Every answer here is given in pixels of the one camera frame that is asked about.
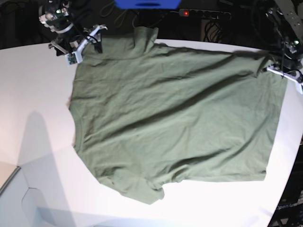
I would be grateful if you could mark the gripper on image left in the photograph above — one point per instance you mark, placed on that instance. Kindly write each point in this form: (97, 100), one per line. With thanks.
(72, 39)

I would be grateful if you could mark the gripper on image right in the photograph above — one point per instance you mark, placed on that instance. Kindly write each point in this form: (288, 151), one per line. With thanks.
(286, 68)

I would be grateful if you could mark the green t-shirt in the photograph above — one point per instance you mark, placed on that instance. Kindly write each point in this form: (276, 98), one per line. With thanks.
(148, 114)

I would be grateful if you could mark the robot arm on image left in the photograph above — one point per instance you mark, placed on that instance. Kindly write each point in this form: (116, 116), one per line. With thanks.
(58, 17)

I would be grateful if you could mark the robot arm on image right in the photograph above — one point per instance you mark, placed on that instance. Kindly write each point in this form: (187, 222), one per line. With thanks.
(279, 26)

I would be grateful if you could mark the blue box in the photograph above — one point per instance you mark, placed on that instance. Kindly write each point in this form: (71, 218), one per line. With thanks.
(147, 4)

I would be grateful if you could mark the black power strip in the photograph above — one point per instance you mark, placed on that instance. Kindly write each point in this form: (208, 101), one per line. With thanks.
(205, 14)

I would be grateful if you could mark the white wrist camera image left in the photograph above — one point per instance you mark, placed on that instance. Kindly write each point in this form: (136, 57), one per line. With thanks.
(73, 58)

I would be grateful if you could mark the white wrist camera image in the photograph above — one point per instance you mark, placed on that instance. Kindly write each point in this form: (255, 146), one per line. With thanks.
(299, 88)
(73, 58)

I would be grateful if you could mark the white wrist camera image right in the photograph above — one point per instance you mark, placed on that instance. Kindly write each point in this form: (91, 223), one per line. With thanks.
(299, 88)

